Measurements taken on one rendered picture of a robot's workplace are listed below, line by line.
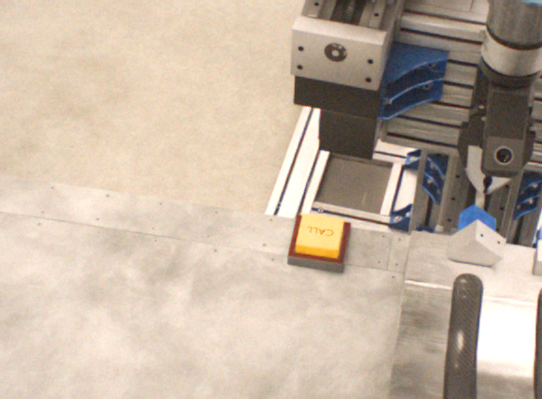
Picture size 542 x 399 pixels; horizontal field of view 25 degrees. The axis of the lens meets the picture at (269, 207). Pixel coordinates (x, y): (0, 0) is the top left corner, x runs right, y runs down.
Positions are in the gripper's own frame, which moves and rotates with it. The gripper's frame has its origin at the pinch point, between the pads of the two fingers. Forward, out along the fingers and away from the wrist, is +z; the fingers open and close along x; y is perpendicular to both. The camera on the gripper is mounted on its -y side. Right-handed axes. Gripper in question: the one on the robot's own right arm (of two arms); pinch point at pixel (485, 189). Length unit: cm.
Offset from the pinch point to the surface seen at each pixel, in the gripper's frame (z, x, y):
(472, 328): 12.8, -1.0, -12.2
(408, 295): 12.3, 7.5, -8.9
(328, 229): 17.2, 19.8, 4.7
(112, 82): 101, 88, 117
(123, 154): 101, 79, 92
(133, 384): 21, 41, -24
